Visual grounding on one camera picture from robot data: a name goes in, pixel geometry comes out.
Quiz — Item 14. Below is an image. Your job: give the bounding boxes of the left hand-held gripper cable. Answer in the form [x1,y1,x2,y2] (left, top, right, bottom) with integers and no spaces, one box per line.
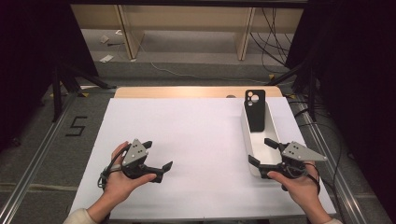
[97,143,131,189]

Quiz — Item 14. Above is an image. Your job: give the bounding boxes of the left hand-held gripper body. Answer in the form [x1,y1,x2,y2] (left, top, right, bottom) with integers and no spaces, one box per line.
[120,137,149,180]

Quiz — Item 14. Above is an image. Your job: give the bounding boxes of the bundle of black cables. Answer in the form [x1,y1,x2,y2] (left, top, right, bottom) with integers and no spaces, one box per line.
[249,7,295,75]

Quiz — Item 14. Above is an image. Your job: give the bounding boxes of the person's right hand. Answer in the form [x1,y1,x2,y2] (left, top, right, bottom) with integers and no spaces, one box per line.
[266,161,322,214]

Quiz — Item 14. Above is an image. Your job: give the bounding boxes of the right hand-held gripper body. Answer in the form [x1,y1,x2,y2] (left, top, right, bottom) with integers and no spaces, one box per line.
[273,141,329,180]

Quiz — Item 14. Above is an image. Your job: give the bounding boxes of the black floor cable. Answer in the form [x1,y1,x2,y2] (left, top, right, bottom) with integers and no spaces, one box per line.
[293,99,347,224]

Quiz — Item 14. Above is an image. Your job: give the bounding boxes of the white plastic bin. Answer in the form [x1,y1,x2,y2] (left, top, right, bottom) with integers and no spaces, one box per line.
[240,99,290,179]

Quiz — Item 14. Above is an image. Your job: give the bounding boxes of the person's left hand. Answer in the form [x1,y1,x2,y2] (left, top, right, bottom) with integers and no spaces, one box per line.
[100,141,158,203]

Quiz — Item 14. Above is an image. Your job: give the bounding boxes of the aluminium floor rail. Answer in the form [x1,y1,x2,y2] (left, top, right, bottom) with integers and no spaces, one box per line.
[0,91,79,224]
[290,96,369,224]

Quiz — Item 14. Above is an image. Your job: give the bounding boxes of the black curtain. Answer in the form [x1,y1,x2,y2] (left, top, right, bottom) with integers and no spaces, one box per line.
[0,0,100,152]
[284,0,396,217]

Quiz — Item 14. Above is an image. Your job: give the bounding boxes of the white table board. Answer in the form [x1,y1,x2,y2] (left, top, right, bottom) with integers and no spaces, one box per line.
[71,96,337,220]

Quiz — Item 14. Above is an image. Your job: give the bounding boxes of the black metal stand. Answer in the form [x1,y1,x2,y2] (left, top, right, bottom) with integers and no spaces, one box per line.
[265,55,319,123]
[50,63,118,123]

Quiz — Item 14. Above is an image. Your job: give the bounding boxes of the light wooden shelf unit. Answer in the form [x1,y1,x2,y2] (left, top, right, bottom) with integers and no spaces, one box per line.
[70,4,304,62]

